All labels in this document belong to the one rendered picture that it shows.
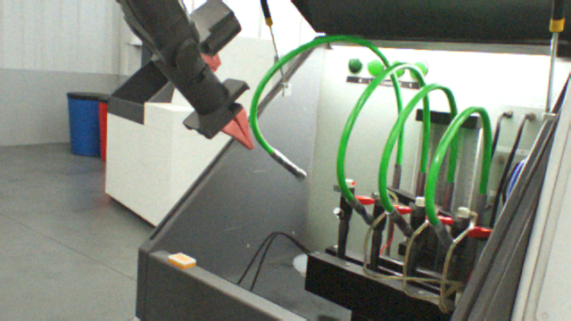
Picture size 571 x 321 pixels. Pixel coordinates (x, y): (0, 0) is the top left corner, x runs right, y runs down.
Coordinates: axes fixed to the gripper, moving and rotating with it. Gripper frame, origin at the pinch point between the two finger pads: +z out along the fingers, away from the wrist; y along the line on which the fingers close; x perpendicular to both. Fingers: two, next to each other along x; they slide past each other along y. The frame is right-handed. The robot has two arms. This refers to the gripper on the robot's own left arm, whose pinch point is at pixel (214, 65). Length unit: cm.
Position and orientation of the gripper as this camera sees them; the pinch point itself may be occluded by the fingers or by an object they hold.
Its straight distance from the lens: 103.1
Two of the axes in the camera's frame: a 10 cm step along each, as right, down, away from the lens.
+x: -7.0, 6.8, -2.2
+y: -2.8, 0.3, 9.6
